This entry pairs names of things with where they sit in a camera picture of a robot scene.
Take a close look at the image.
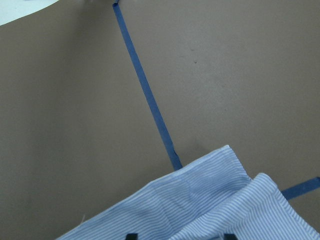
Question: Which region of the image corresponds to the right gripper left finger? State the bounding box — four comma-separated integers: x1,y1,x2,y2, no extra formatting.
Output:
125,233,138,240

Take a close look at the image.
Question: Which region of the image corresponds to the light blue striped shirt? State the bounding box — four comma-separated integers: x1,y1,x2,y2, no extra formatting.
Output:
62,145,320,240

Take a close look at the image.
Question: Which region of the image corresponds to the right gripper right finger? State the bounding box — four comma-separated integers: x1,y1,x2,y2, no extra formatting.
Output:
223,233,237,240

